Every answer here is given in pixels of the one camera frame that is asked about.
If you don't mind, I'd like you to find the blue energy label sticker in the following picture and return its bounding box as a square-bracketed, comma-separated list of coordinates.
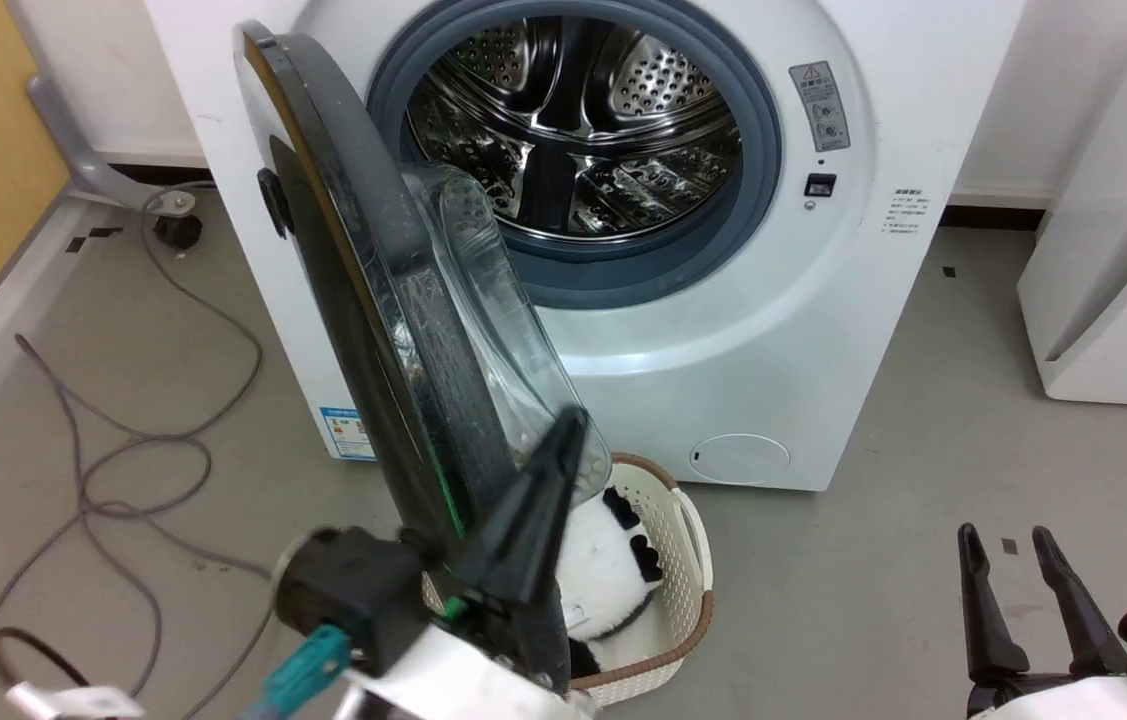
[319, 404, 377, 462]

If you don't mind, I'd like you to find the white text label sticker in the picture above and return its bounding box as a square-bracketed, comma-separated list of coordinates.
[887, 187, 930, 247]

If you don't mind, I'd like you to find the grey rubber door gasket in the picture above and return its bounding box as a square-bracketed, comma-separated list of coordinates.
[366, 0, 784, 311]

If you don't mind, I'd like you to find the grey warning sticker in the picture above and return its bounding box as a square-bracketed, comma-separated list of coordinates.
[788, 61, 852, 154]

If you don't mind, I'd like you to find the white cable clip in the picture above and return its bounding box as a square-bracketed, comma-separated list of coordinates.
[7, 682, 146, 720]

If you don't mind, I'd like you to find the white floor-standing appliance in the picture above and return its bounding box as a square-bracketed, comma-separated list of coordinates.
[1016, 0, 1127, 410]

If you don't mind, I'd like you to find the round white filter cover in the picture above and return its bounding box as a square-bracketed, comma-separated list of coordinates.
[690, 432, 793, 487]

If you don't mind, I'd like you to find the black and white panda plush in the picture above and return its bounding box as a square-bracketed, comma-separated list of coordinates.
[556, 486, 667, 677]

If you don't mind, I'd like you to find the grey bent drain pipe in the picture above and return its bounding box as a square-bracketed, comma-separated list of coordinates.
[7, 0, 196, 213]

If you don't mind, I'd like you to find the teal cable connector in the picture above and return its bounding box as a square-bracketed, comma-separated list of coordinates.
[258, 624, 354, 720]

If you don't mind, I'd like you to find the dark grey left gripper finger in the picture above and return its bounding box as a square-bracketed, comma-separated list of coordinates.
[451, 406, 591, 605]

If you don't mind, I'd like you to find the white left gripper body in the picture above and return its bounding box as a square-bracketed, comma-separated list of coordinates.
[336, 594, 596, 720]

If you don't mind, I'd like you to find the white basket with brown rim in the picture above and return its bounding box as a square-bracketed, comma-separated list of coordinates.
[421, 452, 716, 709]

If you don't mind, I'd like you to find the black caster wheel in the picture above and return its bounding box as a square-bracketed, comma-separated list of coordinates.
[154, 214, 204, 252]

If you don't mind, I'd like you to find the grey floor cable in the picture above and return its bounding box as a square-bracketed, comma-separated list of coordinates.
[0, 185, 276, 720]

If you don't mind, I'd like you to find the steel perforated washer drum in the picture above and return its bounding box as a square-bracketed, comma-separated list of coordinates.
[405, 15, 746, 243]

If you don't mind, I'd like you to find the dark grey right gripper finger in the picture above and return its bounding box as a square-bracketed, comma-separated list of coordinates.
[957, 522, 1031, 687]
[1032, 526, 1127, 678]

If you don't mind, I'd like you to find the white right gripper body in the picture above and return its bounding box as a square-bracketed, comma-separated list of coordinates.
[967, 672, 1127, 720]

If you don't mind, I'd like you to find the white front-load washing machine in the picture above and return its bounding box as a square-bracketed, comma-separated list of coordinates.
[143, 0, 1024, 493]

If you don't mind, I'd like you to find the black round washing machine door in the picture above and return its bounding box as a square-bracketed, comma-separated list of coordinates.
[233, 20, 614, 696]

